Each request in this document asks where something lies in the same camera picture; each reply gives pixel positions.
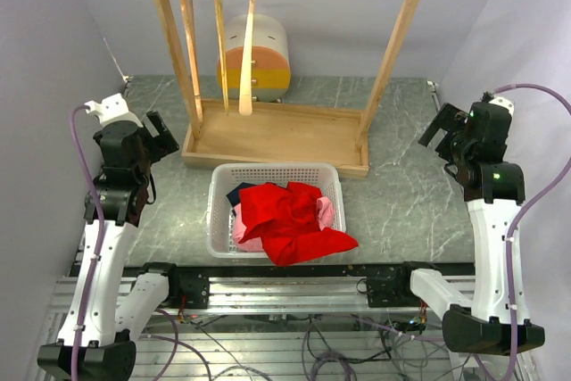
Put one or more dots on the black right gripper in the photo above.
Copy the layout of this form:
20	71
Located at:
451	119

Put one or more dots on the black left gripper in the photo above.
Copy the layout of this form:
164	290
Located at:
161	144

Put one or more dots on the cream plastic hanger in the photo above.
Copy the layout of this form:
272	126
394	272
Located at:
245	90

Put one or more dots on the navy blue t shirt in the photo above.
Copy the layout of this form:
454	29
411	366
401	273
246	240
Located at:
234	195

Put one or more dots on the wooden hanger with metal hook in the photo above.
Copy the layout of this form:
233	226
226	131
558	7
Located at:
187	13

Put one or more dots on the pink t shirt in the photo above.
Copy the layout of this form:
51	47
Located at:
325	217

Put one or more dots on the red t shirt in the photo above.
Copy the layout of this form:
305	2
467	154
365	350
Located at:
285	219

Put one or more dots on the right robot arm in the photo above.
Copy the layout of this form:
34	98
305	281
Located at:
486	242

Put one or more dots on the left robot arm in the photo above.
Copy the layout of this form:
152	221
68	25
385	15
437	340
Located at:
107	242

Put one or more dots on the white plastic laundry basket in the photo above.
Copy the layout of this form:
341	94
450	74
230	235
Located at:
226	177

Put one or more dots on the wooden clothes rack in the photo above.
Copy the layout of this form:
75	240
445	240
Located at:
280	132

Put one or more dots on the white orange yellow container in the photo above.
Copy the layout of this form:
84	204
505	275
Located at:
271	71

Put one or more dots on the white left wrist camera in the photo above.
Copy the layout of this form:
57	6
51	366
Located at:
112	109

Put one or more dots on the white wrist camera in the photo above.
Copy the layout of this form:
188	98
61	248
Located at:
505	103
112	109

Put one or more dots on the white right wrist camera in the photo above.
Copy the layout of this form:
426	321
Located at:
505	103

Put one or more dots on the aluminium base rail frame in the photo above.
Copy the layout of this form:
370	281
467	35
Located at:
305	289

